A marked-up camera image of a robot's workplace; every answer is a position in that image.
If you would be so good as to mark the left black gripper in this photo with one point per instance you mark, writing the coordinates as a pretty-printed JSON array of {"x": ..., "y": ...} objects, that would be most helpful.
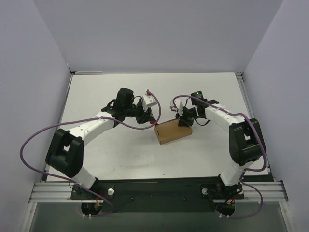
[{"x": 142, "y": 116}]

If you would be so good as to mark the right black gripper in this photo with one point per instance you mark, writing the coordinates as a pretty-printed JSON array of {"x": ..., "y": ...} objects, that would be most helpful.
[{"x": 186, "y": 116}]

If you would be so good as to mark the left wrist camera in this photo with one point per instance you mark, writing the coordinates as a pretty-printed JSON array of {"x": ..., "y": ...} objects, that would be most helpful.
[{"x": 148, "y": 101}]

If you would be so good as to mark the brown cardboard express box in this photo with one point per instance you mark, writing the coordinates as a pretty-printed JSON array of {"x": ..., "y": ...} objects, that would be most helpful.
[{"x": 170, "y": 131}]

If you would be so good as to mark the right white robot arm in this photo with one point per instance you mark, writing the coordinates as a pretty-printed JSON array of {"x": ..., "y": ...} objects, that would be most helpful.
[{"x": 247, "y": 148}]

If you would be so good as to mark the aluminium frame rail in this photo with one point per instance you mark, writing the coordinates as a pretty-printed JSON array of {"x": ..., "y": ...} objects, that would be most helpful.
[{"x": 113, "y": 191}]

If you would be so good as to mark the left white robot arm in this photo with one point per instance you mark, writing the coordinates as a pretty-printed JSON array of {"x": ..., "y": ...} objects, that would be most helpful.
[{"x": 66, "y": 151}]

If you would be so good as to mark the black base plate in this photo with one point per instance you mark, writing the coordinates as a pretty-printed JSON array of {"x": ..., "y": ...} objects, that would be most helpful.
[{"x": 156, "y": 204}]

